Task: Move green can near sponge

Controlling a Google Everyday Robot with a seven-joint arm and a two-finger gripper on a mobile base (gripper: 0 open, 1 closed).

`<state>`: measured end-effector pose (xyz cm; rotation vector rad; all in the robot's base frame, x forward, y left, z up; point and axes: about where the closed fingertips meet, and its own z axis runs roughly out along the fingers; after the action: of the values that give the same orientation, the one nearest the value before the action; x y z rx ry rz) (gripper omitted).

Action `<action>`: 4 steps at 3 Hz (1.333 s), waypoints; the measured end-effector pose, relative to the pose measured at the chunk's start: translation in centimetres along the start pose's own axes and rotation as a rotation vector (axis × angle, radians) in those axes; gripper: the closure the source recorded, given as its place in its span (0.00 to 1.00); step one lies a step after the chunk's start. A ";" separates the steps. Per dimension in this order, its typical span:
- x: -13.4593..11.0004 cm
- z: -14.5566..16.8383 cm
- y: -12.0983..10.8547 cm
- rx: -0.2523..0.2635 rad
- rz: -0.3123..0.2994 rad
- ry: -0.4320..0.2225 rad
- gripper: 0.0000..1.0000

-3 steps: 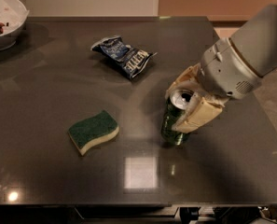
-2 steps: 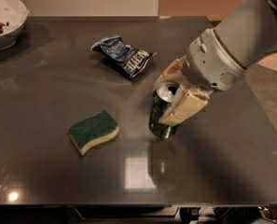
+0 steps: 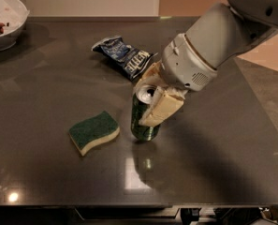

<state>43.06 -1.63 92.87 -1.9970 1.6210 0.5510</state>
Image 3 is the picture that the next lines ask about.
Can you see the white bowl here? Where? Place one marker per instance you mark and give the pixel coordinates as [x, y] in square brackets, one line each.
[13, 14]

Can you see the green soda can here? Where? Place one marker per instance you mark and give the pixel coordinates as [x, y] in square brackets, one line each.
[142, 98]

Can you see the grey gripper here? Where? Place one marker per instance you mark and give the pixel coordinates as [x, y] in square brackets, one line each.
[185, 64]

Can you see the blue chip bag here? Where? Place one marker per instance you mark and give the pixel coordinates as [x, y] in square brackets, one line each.
[132, 61]

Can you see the green and yellow sponge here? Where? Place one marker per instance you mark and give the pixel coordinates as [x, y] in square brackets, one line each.
[93, 132]

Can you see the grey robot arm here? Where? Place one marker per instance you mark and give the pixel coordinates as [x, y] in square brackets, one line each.
[228, 30]

